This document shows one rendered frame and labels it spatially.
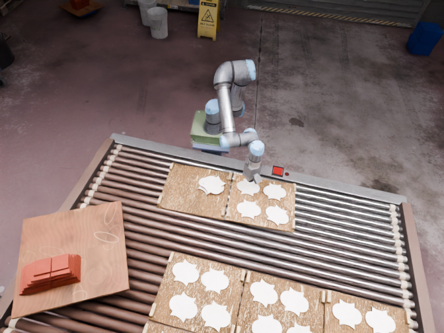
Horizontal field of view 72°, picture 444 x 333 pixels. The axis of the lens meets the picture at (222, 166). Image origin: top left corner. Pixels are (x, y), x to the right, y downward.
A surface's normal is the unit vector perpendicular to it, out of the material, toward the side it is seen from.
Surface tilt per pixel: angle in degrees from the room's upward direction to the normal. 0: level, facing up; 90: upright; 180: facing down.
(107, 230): 0
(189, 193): 0
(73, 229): 0
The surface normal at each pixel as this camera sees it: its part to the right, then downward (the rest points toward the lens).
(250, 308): 0.07, -0.62
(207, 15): -0.16, 0.58
